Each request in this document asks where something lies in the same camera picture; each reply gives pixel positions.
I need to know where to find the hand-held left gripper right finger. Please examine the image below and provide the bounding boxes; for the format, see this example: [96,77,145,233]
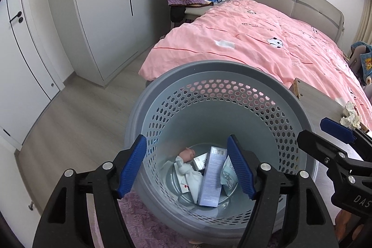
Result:
[227,135,340,248]

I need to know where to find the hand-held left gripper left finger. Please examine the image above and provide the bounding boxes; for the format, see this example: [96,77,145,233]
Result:
[32,134,147,248]

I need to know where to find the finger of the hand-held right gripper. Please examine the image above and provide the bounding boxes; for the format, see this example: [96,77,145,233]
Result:
[297,129,372,183]
[320,118,372,147]

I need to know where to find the light blue wipes packet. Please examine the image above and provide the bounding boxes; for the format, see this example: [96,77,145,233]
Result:
[221,156,240,196]

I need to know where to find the paper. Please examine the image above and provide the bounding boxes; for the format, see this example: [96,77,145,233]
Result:
[340,101,361,129]

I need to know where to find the pale purple cardboard box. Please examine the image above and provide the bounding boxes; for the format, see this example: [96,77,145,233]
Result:
[198,146,229,207]

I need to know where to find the white tissue cloth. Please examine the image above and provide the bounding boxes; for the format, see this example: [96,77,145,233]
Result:
[161,156,204,203]

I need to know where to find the small pink toy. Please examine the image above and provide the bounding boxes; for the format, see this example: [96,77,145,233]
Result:
[177,148,196,163]

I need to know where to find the grey perforated plastic basket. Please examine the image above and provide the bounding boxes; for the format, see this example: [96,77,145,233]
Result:
[123,61,320,245]

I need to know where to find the grey-brown chair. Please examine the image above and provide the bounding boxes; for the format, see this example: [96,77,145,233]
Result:
[350,46,364,74]

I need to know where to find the beige curtain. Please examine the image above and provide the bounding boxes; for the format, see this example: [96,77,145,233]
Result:
[353,0,372,45]

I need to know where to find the bed with pink duvet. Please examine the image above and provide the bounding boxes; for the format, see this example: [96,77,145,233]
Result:
[139,0,372,126]

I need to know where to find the white door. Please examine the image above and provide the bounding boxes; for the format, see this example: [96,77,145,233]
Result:
[0,0,66,144]

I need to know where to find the white wardrobe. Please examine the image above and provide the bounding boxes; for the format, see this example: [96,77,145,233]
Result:
[43,0,201,87]

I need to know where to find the black cloth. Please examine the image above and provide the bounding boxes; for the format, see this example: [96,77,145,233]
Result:
[170,5,186,22]

